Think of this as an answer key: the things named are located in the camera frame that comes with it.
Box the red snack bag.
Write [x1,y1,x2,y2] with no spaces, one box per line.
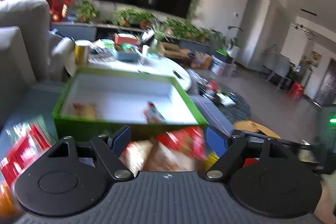
[119,126,206,175]

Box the round wooden side table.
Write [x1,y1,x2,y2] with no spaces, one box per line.
[234,120,281,139]

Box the dark round rug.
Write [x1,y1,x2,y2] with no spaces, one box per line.
[197,79,252,123]

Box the green cardboard box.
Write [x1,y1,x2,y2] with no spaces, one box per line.
[52,68,208,141]

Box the red plastic stool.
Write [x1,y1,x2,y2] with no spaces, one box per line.
[289,82,304,99]

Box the yellow tin can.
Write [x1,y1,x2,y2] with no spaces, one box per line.
[75,40,92,65]

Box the white oval coffee table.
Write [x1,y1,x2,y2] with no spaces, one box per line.
[89,57,192,91]

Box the grey sofa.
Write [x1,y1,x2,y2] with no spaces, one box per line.
[1,0,75,127]

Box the red flower decoration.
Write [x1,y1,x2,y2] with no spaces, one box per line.
[46,0,78,22]

